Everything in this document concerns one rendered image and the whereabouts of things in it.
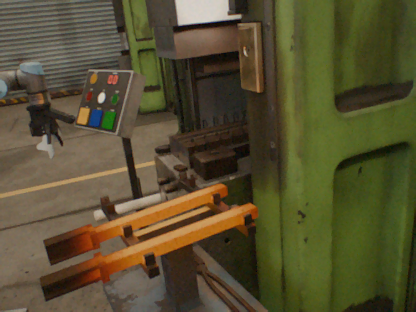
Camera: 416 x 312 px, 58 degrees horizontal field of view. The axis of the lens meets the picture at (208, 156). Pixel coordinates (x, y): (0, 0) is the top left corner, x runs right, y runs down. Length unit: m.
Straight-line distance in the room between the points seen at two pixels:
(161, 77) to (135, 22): 0.89
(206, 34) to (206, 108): 0.40
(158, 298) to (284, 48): 0.68
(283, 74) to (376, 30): 0.29
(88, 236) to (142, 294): 0.30
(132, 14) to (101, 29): 3.10
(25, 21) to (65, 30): 0.78
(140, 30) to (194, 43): 4.92
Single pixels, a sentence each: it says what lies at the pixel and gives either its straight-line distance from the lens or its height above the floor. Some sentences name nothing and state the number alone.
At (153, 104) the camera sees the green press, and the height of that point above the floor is 0.14.
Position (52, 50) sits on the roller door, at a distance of 9.11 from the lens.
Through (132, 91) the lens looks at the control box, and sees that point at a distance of 1.64.
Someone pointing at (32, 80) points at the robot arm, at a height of 1.23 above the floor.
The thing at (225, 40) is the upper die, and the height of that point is 1.31.
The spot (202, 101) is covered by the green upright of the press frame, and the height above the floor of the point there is 1.07.
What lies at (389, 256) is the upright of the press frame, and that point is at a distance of 1.39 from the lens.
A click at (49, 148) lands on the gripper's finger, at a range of 1.52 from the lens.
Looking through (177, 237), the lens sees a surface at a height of 1.01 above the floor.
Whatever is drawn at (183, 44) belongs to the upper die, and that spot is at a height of 1.31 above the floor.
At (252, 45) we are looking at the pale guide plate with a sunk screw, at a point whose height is 1.30.
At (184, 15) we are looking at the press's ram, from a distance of 1.11.
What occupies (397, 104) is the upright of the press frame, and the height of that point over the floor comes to 1.12.
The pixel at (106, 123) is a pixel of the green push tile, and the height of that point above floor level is 1.00.
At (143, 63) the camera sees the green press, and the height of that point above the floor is 0.79.
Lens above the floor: 1.38
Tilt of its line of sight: 20 degrees down
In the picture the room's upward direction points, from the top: 6 degrees counter-clockwise
